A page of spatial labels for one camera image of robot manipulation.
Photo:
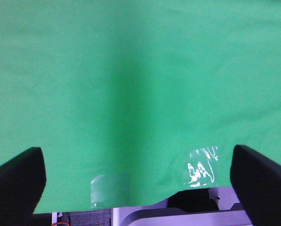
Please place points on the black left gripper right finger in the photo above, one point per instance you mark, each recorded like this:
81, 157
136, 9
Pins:
256, 180

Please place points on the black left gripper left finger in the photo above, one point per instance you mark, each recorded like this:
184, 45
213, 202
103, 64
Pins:
22, 182

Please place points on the grey robot base mount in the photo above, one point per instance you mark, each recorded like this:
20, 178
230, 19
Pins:
231, 213

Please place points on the clear plastic film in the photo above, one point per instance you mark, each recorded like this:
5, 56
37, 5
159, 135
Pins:
200, 168

